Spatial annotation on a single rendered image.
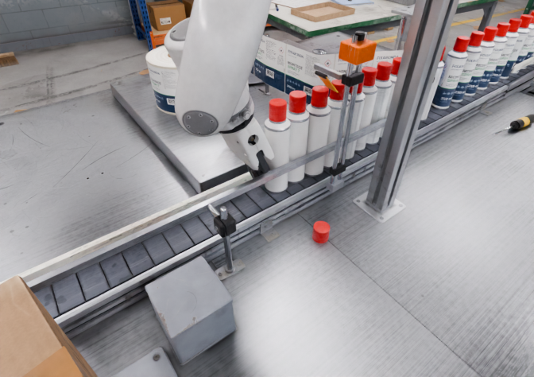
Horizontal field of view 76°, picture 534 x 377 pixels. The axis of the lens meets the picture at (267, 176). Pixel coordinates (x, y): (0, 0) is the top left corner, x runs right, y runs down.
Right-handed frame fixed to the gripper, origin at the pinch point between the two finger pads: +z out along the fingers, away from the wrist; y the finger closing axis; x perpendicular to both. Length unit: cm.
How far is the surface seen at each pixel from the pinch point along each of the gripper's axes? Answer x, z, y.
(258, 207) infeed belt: 4.5, 5.1, -3.4
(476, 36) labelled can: -74, 12, -1
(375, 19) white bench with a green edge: -141, 67, 95
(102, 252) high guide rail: 29.1, -12.5, -4.1
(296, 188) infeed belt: -5.2, 8.6, -3.2
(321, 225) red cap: -2.8, 9.5, -13.6
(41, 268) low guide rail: 39.0, -11.1, 3.1
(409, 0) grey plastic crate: -183, 78, 103
